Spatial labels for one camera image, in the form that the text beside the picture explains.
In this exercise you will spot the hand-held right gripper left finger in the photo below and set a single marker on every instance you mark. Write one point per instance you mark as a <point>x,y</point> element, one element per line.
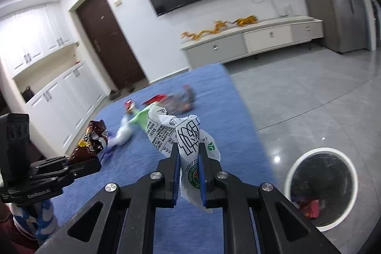
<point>177,170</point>

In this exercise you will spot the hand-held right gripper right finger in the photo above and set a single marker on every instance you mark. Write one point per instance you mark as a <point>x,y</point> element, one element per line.
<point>202,179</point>

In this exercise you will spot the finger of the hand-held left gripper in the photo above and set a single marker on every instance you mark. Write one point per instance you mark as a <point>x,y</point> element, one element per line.
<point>84,168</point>
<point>53,162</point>

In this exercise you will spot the brown snack packet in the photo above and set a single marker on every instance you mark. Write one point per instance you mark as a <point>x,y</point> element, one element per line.
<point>86,147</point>

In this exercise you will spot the white printed plastic bag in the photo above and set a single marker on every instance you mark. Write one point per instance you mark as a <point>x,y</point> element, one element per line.
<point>190,135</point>

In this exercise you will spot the white round waste bin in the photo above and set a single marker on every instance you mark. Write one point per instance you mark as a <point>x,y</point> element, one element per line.
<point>324,176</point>

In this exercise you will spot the white and blue wrapper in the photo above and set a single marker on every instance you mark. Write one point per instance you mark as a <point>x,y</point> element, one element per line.
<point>122,133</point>

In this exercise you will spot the black bag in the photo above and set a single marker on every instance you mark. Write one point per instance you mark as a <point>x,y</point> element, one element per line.
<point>27,92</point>

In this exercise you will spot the white floor cupboards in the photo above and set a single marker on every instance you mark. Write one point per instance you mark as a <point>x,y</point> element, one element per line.
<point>71,99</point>

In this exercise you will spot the green packet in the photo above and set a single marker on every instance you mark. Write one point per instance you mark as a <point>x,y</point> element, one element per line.
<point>139,116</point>

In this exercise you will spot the dark grey crumpled bag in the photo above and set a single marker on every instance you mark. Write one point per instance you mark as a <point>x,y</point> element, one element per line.
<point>181,100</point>

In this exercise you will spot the flat red packet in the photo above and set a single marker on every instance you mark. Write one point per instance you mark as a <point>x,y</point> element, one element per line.
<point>154,98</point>

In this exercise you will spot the small red and white wrapper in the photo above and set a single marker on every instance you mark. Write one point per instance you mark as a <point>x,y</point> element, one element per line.
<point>129,105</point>

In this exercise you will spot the dark shoe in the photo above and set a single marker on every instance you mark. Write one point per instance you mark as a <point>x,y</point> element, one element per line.
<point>114,94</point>

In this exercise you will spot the blue table cloth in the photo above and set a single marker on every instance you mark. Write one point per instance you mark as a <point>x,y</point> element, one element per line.
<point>208,93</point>

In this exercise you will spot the dark brown door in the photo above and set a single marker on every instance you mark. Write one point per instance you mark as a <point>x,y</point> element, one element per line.
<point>110,42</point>

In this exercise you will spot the golden dragon ornament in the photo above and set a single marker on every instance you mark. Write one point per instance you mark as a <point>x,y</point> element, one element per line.
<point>205,32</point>

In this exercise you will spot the white television cabinet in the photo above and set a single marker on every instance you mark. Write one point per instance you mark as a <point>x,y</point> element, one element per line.
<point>262,38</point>

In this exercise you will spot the golden tiger ornament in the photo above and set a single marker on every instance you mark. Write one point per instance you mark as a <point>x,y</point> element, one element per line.
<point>247,21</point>

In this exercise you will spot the white wall cupboards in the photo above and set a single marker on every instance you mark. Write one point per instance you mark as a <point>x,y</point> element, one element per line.
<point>29,39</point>

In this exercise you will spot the wall light switch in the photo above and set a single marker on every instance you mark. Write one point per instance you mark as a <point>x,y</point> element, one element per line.
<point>118,2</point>

